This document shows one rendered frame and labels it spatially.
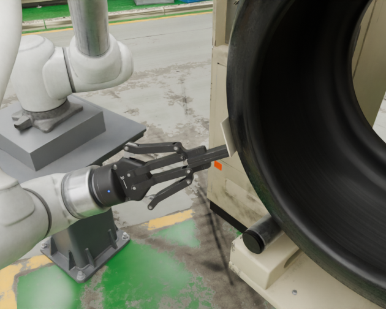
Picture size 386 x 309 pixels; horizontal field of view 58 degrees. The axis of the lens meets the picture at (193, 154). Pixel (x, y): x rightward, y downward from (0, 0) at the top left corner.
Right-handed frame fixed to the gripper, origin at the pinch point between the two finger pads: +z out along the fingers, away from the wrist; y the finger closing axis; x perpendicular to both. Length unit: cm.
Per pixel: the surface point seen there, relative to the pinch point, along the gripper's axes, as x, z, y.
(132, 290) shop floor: -65, -66, 65
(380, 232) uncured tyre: -2.3, 23.6, 22.4
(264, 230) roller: 2.1, 5.3, 14.8
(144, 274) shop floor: -73, -62, 63
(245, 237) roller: 2.2, 1.8, 15.2
